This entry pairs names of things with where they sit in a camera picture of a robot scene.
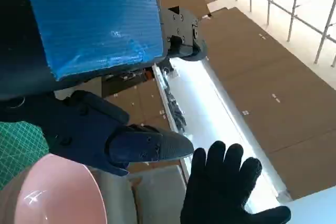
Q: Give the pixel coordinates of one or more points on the pink bowl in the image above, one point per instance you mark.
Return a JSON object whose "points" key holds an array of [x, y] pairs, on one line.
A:
{"points": [[52, 195]]}

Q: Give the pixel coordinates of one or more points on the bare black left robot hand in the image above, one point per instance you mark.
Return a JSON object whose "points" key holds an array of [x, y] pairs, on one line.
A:
{"points": [[92, 24]]}

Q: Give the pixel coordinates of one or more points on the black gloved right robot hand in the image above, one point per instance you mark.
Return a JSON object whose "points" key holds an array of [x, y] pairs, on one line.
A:
{"points": [[218, 187]]}

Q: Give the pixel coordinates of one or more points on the green cutting mat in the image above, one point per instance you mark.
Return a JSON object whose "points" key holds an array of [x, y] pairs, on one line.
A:
{"points": [[15, 145]]}

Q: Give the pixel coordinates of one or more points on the white metal scaffold rack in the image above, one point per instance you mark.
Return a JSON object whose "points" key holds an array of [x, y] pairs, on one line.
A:
{"points": [[292, 6]]}

